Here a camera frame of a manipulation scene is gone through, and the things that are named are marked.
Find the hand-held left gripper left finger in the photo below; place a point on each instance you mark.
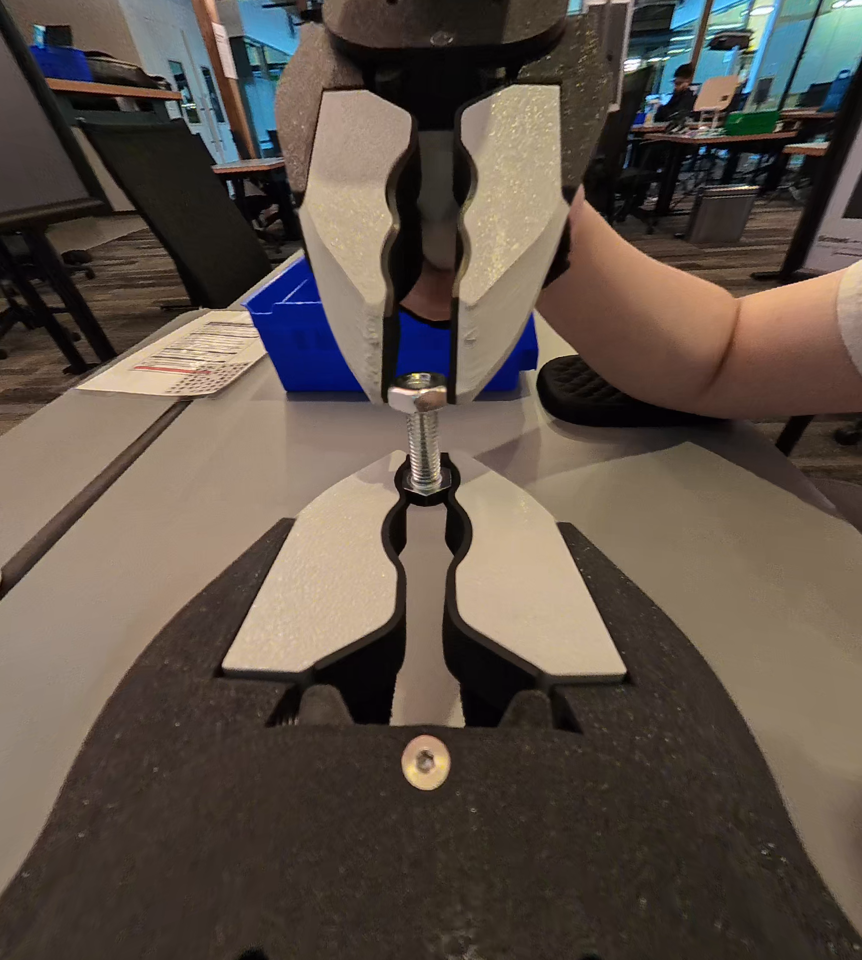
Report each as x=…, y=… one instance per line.
x=318, y=592

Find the wooden support column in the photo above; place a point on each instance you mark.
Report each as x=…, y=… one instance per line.
x=224, y=75

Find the green plastic crate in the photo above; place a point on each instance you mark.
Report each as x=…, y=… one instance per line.
x=750, y=124

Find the person's right hand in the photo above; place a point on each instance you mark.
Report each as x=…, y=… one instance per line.
x=427, y=296

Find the grey waste bin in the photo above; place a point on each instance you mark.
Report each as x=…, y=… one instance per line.
x=723, y=217

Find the laminated instruction sheet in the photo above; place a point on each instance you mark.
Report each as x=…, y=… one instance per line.
x=190, y=352

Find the black framed display easel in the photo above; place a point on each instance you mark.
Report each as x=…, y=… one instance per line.
x=3, y=112

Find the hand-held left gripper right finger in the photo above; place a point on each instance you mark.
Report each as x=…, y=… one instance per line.
x=536, y=600

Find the small silver hex nut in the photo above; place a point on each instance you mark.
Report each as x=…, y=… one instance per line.
x=401, y=397

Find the blue plastic bin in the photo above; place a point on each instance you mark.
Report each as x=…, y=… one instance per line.
x=288, y=352
x=63, y=64

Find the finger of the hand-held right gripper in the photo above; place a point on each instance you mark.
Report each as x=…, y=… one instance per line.
x=348, y=210
x=513, y=210

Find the person's right forearm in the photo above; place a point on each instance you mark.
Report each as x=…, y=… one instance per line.
x=701, y=337

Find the black chair armrest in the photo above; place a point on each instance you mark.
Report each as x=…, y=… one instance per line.
x=858, y=510

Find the wooden office desk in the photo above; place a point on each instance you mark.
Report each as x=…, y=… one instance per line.
x=731, y=137
x=250, y=165

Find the small silver hex bolt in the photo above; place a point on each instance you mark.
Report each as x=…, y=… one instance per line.
x=423, y=450

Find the black wrist rest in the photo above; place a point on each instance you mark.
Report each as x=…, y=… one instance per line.
x=603, y=397

